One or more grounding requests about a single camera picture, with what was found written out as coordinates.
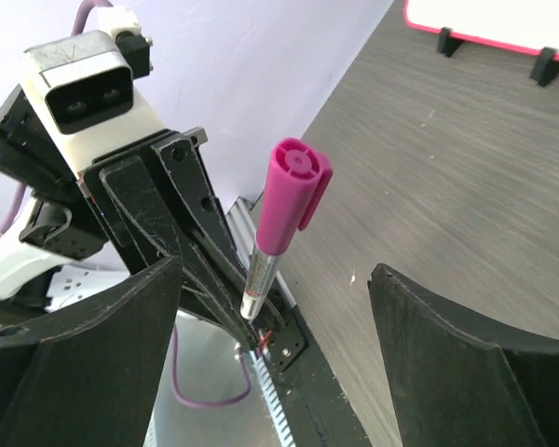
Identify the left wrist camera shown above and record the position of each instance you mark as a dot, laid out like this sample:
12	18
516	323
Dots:
82	89

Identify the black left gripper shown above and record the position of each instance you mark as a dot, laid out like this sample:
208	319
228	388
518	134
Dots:
154	199

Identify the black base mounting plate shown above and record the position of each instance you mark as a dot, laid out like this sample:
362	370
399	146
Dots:
317	410

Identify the magenta capped whiteboard marker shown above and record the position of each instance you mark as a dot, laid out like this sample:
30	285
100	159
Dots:
296	179

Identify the pink framed whiteboard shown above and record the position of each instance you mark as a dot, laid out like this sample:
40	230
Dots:
525	26

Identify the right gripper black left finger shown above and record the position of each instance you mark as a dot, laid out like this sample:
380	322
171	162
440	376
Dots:
88	374

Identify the black whiteboard foot clip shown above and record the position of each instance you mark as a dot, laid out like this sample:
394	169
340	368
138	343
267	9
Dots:
448	44
546	67

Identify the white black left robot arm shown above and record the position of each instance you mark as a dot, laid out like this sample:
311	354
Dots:
62	223

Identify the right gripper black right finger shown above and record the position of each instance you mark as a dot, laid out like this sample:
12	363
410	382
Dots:
460	378

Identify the grey slotted cable duct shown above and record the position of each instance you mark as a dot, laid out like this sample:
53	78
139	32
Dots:
271	398

